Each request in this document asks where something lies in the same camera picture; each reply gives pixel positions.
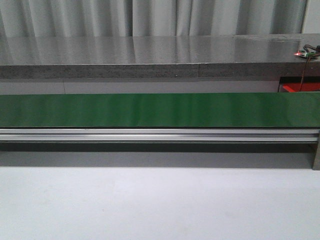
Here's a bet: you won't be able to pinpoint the green conveyor belt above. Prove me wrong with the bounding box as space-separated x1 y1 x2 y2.
0 92 320 128

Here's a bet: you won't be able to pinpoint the small circuit board red LED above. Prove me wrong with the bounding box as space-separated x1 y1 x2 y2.
294 50 316 59

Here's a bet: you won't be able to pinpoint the grey pleated curtain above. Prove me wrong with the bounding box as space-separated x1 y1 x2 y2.
0 0 307 37

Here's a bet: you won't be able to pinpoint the red bin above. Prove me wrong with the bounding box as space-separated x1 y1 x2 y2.
282 82 320 93

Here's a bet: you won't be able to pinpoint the aluminium conveyor frame rail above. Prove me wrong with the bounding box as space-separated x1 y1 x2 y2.
0 128 320 143

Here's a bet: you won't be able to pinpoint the red and black wires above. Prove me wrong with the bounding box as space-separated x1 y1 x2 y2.
298 44 320 93

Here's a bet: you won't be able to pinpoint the grey stone-top counter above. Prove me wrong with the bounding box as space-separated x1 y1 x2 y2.
0 33 320 79

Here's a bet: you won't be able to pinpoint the grey conveyor support post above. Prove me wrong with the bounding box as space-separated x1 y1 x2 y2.
311 136 320 171

